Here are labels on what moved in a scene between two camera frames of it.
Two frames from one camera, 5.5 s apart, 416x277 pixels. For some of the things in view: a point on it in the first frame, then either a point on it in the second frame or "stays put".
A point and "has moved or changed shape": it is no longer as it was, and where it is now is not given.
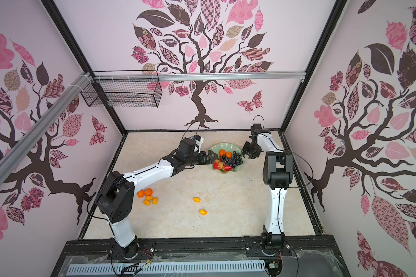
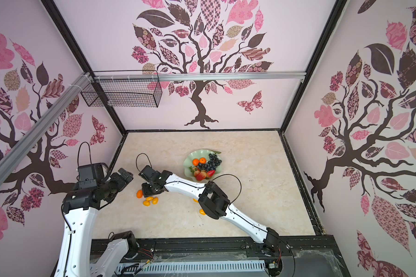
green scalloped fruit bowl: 229,148 has moved or changed shape
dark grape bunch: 233,161 to 211,164
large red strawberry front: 226,168 to 211,172
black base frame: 303,255 stays put
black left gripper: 210,160 to 121,183
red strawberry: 216,165 to 201,176
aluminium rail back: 199,77 stays put
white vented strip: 127,269 stays put
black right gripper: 245,150 to 145,192
